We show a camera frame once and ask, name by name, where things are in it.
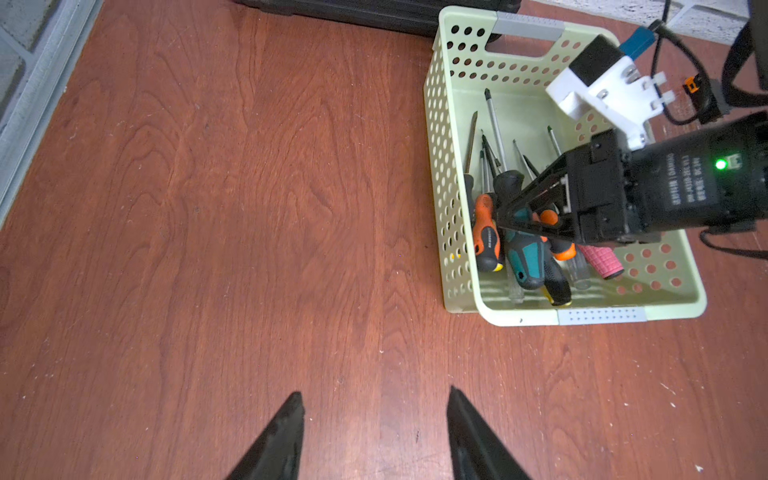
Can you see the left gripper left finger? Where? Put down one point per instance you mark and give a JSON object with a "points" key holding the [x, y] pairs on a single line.
{"points": [[276, 452]]}

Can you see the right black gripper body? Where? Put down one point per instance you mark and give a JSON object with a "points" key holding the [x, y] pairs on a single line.
{"points": [[586, 196]]}

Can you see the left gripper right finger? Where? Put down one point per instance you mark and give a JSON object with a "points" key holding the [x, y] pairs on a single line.
{"points": [[476, 451]]}

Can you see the orange black curved screwdriver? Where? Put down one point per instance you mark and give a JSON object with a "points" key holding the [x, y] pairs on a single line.
{"points": [[562, 250]]}

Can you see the clear handled screwdriver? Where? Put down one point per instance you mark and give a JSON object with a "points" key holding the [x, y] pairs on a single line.
{"points": [[578, 270]]}

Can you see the green black large screwdriver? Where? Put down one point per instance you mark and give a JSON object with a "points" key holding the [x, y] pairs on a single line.
{"points": [[523, 250]]}

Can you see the black yellow dotted screwdriver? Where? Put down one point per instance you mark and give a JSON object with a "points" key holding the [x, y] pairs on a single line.
{"points": [[556, 286]]}

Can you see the pink handled screwdriver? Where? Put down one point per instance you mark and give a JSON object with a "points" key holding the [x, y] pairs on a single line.
{"points": [[603, 260]]}

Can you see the black yellow striped screwdriver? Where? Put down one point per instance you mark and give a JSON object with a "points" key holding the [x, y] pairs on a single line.
{"points": [[468, 178]]}

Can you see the clear small screwdriver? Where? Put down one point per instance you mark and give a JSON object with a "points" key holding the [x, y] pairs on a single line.
{"points": [[515, 293]]}

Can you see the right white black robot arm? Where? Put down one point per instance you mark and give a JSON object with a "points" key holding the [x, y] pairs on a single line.
{"points": [[713, 179]]}

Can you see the light green plastic bin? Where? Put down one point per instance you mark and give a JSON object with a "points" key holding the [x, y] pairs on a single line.
{"points": [[517, 57]]}

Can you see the black plastic tool case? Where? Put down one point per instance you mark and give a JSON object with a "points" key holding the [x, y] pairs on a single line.
{"points": [[419, 17]]}

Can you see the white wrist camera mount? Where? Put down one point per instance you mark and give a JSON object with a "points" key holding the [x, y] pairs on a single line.
{"points": [[605, 79]]}

